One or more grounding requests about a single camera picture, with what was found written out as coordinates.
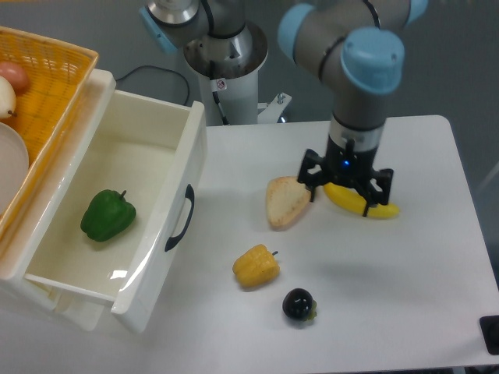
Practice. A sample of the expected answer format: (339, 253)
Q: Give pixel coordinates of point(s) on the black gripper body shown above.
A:
(348, 167)

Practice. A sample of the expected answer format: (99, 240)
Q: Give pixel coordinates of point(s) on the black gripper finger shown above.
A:
(375, 189)
(313, 172)

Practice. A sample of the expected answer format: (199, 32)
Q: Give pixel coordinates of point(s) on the green bell pepper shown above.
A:
(108, 214)

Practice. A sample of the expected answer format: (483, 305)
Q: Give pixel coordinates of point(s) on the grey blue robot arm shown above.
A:
(352, 48)

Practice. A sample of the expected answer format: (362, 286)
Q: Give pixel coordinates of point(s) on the yellow bell pepper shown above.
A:
(256, 267)

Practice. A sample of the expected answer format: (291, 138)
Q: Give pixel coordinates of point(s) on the white open upper drawer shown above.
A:
(153, 150)

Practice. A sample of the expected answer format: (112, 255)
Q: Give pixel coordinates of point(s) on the white drawer cabinet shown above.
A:
(26, 232)

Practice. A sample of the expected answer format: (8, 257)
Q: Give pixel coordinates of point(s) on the yellow banana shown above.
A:
(351, 201)

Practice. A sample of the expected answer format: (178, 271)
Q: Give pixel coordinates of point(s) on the toasted bread slice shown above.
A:
(286, 199)

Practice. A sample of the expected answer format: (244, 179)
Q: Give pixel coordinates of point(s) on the dark purple mangosteen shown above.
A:
(299, 306)

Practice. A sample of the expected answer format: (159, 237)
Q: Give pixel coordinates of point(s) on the black device at edge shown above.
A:
(490, 330)

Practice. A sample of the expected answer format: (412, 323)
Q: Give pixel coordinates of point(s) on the orange woven basket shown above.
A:
(58, 72)

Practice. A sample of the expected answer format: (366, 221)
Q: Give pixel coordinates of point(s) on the white plate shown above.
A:
(14, 165)

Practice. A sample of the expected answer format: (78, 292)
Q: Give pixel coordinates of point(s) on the red onion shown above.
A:
(15, 75)

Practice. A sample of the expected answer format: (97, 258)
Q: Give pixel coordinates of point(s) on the white onion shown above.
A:
(7, 99)

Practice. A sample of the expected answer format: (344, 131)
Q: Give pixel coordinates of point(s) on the black drawer handle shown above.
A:
(185, 217)

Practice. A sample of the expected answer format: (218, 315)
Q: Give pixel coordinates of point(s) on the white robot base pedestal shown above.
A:
(227, 72)

